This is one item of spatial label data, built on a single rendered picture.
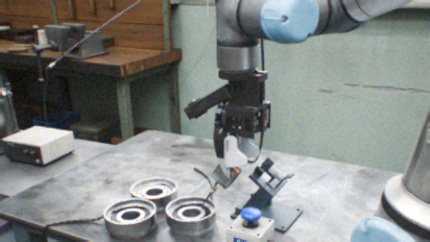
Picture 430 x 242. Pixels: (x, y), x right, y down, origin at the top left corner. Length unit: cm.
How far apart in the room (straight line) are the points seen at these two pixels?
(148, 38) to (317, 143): 115
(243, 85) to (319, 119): 171
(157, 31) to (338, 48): 102
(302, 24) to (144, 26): 213
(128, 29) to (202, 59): 48
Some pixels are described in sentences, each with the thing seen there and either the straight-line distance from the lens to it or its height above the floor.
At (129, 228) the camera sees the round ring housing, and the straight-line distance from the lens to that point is 91.
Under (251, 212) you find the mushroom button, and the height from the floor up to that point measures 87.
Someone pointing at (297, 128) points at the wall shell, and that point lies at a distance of 255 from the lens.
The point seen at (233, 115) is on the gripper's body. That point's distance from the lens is 80.
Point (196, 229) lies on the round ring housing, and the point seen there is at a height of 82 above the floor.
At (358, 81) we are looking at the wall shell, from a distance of 240.
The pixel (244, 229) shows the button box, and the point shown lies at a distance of 85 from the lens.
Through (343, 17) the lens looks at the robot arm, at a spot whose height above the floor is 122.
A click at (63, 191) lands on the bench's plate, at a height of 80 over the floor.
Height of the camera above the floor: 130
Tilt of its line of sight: 22 degrees down
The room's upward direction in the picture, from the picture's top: 1 degrees counter-clockwise
